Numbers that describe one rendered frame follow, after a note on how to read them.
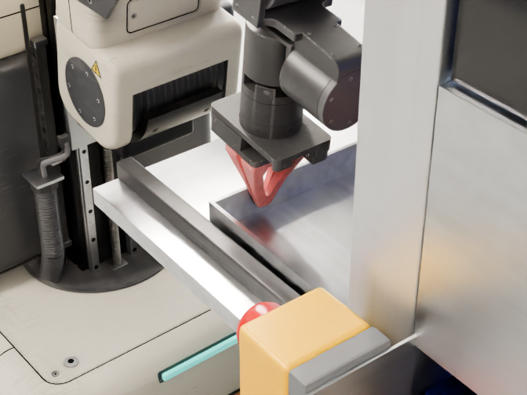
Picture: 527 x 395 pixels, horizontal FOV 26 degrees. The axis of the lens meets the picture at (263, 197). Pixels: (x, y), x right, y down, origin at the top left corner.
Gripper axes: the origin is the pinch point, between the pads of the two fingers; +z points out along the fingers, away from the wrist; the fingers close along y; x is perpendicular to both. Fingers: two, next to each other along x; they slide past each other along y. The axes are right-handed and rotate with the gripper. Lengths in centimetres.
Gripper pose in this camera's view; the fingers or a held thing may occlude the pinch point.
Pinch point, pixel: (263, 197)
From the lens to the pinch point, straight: 108.9
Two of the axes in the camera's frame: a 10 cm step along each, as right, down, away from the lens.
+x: 8.0, -3.5, 5.0
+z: -0.7, 7.6, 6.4
